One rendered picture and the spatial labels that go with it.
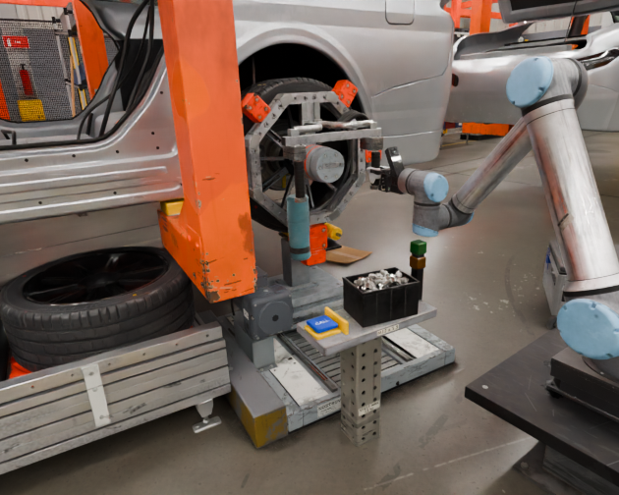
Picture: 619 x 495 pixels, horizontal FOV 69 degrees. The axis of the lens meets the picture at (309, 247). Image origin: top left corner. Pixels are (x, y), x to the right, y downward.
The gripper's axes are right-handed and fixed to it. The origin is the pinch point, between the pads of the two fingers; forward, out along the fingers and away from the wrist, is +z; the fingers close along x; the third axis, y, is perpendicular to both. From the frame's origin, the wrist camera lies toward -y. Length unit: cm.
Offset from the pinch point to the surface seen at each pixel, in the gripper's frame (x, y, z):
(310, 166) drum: -23.4, -2.1, 8.2
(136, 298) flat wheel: -95, 33, 3
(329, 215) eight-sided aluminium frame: -9.3, 22.3, 18.1
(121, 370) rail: -104, 49, -11
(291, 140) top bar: -35.8, -13.5, -0.5
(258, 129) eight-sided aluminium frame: -39.6, -16.7, 18.5
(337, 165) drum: -13.9, -1.9, 3.9
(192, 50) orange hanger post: -73, -41, -19
